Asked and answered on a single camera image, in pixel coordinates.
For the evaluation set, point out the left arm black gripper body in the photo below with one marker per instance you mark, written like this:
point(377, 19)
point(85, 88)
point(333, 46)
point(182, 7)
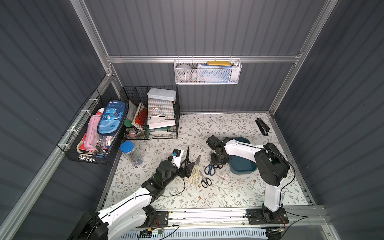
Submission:
point(184, 169)

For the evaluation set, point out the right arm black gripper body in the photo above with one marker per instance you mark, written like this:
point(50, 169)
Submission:
point(217, 158)

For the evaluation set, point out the small black handled scissors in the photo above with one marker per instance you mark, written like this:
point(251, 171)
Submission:
point(205, 182)

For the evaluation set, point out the large black scissors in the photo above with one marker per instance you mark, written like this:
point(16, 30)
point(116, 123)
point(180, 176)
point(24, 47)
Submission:
point(187, 155)

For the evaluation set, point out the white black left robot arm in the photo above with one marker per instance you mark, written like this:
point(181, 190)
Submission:
point(132, 212)

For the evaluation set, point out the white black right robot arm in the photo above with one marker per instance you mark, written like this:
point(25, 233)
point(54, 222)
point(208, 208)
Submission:
point(273, 169)

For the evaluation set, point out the teal plastic storage box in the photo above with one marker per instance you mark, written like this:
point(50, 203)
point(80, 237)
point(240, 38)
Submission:
point(241, 166)

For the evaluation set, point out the white plastic flat box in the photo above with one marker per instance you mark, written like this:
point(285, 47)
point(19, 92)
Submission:
point(162, 94)

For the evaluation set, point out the black stapler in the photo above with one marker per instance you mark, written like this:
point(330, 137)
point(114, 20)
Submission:
point(263, 127)

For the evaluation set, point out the green folder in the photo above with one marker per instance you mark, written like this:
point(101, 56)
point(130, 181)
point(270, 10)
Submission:
point(162, 131)

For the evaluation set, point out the blue lid pen tube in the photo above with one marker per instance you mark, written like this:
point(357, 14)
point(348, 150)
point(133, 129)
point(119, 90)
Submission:
point(130, 152)

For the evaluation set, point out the checkered notebook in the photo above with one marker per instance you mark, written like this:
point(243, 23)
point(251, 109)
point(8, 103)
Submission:
point(167, 106)

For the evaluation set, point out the blue white packet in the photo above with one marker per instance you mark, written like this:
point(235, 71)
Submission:
point(214, 74)

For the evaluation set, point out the white mesh hanging basket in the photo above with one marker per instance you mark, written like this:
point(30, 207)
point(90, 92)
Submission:
point(235, 75)

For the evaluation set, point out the blue dinosaur pencil case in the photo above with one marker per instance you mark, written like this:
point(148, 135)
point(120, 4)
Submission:
point(112, 118)

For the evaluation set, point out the white tape roll in basket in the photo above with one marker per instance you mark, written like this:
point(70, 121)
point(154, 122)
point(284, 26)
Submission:
point(183, 73)

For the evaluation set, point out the yellow item in basket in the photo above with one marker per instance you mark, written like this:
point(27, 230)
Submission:
point(219, 63)

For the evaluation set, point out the pink pencil case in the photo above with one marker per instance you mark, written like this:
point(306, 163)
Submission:
point(92, 136)

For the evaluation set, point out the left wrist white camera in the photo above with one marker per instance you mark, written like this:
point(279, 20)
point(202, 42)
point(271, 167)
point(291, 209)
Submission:
point(176, 157)

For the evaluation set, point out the black wire desk organizer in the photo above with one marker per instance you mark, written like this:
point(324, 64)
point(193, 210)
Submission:
point(137, 117)

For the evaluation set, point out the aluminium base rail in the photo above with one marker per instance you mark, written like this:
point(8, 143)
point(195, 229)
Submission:
point(223, 216)

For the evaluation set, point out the black wire wall basket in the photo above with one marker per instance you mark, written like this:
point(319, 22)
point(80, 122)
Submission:
point(107, 147)

